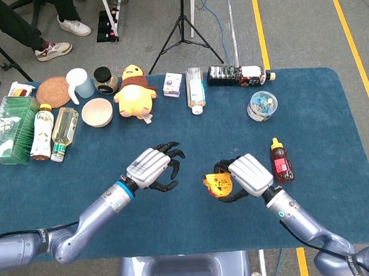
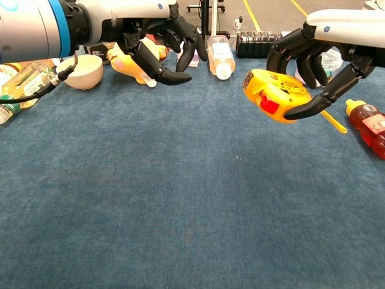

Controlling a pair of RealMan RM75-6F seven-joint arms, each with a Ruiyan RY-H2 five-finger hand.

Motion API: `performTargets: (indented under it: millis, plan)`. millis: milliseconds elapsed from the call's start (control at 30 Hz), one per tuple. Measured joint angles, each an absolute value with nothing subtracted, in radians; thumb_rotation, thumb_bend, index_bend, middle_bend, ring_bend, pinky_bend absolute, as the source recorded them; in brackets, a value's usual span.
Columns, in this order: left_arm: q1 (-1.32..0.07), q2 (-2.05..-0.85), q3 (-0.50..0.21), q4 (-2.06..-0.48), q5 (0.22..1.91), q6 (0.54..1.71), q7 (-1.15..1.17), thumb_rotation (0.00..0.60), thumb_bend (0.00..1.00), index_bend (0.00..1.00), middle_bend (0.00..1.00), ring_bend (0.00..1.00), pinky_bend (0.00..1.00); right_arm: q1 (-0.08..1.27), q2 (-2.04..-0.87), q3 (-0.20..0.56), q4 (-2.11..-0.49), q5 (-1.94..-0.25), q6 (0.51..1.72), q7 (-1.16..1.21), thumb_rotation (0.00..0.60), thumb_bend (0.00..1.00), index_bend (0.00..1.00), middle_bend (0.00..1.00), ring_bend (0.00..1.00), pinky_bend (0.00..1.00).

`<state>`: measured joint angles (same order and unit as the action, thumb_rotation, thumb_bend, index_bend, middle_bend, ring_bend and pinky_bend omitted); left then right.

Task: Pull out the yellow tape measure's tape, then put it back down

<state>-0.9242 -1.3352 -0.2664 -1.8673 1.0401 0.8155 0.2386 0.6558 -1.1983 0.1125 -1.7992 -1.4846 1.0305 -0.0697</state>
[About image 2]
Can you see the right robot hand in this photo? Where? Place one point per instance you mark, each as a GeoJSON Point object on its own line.
{"type": "Point", "coordinates": [346, 27]}

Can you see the beige bowl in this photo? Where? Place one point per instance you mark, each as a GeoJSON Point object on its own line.
{"type": "Point", "coordinates": [85, 75]}

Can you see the black wheeled stand base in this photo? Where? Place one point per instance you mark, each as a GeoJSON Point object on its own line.
{"type": "Point", "coordinates": [221, 8]}

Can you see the dark drink bottle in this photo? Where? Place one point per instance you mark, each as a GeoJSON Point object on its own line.
{"type": "Point", "coordinates": [252, 45]}

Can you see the woven round coaster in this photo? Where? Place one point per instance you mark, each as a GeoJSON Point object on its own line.
{"type": "Point", "coordinates": [36, 64]}

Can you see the yellow tape measure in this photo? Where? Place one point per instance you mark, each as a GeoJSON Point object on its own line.
{"type": "Point", "coordinates": [270, 90]}

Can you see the white machine base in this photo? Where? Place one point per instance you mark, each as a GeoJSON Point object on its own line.
{"type": "Point", "coordinates": [376, 3]}

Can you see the black tripod stand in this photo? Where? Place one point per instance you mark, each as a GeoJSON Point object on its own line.
{"type": "Point", "coordinates": [205, 18]}

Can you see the white pole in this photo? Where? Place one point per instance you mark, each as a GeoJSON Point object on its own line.
{"type": "Point", "coordinates": [214, 18]}

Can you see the clear bottle white cap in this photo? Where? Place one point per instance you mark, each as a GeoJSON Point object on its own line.
{"type": "Point", "coordinates": [221, 57]}

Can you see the purple white small box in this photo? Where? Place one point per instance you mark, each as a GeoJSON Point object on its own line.
{"type": "Point", "coordinates": [195, 61]}

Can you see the red honey bottle yellow cap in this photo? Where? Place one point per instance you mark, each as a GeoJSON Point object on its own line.
{"type": "Point", "coordinates": [370, 126]}

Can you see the glass jar black lid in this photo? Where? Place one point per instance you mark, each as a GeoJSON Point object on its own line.
{"type": "Point", "coordinates": [102, 58]}

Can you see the clear jar of binder clips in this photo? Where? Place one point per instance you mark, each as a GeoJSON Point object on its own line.
{"type": "Point", "coordinates": [333, 60]}

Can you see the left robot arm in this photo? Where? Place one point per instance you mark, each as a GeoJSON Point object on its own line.
{"type": "Point", "coordinates": [30, 27]}

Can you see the yellow oil bottle green cap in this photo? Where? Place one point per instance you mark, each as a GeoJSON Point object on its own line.
{"type": "Point", "coordinates": [27, 84]}

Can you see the yellow plush duck toy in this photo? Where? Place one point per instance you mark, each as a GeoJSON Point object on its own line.
{"type": "Point", "coordinates": [129, 67]}

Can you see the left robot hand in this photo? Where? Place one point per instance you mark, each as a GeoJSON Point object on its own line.
{"type": "Point", "coordinates": [135, 10]}

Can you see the blue table mat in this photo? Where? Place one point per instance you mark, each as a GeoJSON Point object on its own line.
{"type": "Point", "coordinates": [150, 186]}

